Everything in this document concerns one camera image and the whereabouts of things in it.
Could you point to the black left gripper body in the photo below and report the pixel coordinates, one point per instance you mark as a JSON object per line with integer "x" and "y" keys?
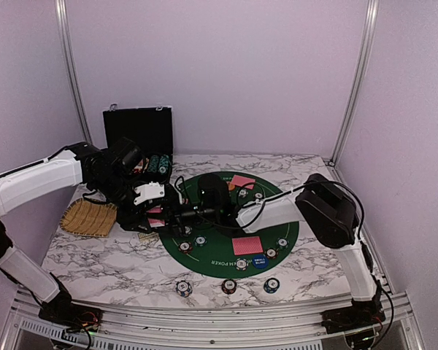
{"x": 112, "y": 188}

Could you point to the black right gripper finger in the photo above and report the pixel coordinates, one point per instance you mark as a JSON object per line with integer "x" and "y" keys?
{"x": 177, "y": 229}
{"x": 173, "y": 209}

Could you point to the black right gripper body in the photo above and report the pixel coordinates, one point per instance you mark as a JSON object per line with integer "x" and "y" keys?
{"x": 201, "y": 212}

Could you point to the red-backed card deck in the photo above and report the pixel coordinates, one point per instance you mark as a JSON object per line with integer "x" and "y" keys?
{"x": 155, "y": 217}

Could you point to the green chip group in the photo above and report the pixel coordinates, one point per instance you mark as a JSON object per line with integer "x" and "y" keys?
{"x": 200, "y": 241}

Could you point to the single red-backed card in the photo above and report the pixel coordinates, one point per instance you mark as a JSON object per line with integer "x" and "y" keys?
{"x": 243, "y": 181}

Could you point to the red black chip stack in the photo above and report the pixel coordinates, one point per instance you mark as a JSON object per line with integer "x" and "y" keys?
{"x": 229, "y": 286}

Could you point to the blue small blind button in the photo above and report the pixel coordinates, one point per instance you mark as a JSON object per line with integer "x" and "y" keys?
{"x": 260, "y": 261}

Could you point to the dark chip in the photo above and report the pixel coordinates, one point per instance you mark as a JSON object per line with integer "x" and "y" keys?
{"x": 271, "y": 253}

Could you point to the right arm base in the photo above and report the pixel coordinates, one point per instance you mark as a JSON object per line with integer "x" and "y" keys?
{"x": 358, "y": 314}

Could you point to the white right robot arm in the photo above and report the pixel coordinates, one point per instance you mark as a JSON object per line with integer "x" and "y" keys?
{"x": 333, "y": 213}

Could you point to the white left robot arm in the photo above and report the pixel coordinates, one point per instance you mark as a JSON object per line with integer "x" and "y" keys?
{"x": 32, "y": 184}

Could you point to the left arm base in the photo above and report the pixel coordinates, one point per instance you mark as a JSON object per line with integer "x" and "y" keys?
{"x": 62, "y": 310}

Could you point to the blue gold card box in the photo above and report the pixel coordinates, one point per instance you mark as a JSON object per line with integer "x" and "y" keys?
{"x": 146, "y": 238}

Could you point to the green chips row in case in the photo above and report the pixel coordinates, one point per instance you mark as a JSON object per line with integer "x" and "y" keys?
{"x": 153, "y": 164}

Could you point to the teal chips row in case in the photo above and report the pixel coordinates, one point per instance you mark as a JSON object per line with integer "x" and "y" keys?
{"x": 164, "y": 165}

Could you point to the woven bamboo tray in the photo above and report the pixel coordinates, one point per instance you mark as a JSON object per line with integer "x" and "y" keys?
{"x": 83, "y": 218}

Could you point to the round green poker mat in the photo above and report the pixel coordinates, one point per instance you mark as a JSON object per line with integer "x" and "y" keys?
{"x": 217, "y": 258}

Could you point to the black poker chip case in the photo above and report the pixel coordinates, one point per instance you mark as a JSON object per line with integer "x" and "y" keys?
{"x": 150, "y": 128}

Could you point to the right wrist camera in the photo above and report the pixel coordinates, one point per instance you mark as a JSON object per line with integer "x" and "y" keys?
{"x": 181, "y": 196}

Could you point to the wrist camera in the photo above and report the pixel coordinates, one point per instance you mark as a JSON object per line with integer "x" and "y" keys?
{"x": 181, "y": 196}
{"x": 148, "y": 192}

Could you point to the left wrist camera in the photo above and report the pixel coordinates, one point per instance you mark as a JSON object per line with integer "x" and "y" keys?
{"x": 148, "y": 192}

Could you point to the aluminium front rail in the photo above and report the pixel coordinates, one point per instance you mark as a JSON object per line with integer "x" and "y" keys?
{"x": 280, "y": 326}

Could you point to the left aluminium frame post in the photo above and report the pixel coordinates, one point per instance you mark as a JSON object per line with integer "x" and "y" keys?
{"x": 66, "y": 43}

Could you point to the aluminium frame post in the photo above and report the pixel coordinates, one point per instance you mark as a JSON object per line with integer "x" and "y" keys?
{"x": 362, "y": 64}
{"x": 66, "y": 43}

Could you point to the right aluminium frame post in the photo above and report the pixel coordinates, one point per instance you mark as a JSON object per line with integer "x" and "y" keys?
{"x": 362, "y": 64}

